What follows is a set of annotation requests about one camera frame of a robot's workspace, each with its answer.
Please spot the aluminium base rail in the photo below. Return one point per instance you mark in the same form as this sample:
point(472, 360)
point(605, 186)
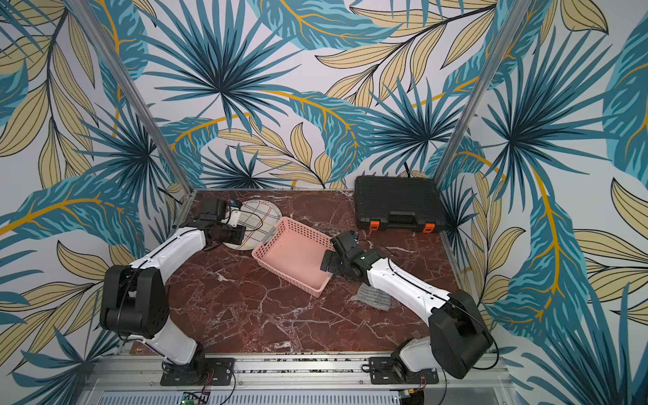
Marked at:
point(315, 378)

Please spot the aluminium corner post left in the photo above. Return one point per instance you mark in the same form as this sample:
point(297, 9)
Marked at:
point(100, 39)

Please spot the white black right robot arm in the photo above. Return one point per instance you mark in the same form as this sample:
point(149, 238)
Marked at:
point(458, 335)

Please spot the grey microfibre cloth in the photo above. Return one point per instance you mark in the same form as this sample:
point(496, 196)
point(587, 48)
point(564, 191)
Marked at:
point(373, 297)

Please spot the aluminium corner post right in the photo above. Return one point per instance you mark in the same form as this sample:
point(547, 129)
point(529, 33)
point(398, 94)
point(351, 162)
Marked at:
point(491, 64)

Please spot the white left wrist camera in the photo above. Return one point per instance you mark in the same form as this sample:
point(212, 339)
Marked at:
point(233, 211)

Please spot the white plaid striped plate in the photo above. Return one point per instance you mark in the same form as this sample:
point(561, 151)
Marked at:
point(260, 218)

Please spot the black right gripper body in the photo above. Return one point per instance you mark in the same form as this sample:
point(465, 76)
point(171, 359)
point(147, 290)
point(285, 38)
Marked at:
point(333, 260)

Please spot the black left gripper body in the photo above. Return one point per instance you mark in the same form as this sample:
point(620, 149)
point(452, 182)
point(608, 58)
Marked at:
point(231, 234)

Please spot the aluminium corner post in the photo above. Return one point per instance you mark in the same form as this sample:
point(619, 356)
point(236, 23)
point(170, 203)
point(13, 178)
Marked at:
point(100, 39)
point(491, 64)

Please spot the black plastic tool case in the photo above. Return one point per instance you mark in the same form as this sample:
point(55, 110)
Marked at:
point(412, 203)

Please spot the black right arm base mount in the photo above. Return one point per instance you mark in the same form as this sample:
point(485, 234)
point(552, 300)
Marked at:
point(389, 371)

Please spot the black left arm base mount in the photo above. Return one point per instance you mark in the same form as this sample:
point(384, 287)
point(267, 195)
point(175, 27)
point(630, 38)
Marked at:
point(209, 371)

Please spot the pink perforated plastic basket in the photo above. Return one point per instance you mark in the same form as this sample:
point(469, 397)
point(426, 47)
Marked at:
point(294, 252)

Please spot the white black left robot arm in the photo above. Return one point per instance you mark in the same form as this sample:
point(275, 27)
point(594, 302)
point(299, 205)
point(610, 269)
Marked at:
point(135, 302)

